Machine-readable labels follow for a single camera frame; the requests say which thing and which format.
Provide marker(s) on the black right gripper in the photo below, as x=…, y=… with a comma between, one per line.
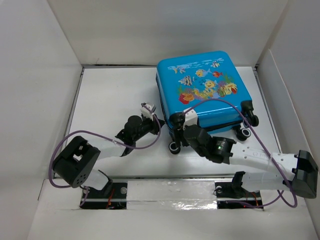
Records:
x=178, y=134

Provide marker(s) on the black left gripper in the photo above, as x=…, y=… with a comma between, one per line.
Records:
x=153, y=124

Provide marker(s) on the blue hard-shell suitcase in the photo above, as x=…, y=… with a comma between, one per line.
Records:
x=210, y=84

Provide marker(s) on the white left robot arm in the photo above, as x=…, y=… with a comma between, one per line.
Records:
x=75, y=163

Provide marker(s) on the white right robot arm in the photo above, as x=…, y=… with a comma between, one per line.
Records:
x=275, y=171

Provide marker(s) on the silver foil tape strip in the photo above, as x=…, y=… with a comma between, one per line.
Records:
x=171, y=195

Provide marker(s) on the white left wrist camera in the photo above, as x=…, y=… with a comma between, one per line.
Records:
x=147, y=111

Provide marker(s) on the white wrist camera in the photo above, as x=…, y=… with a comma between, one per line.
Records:
x=147, y=111
x=190, y=118

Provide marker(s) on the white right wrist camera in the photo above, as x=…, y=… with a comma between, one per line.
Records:
x=190, y=118

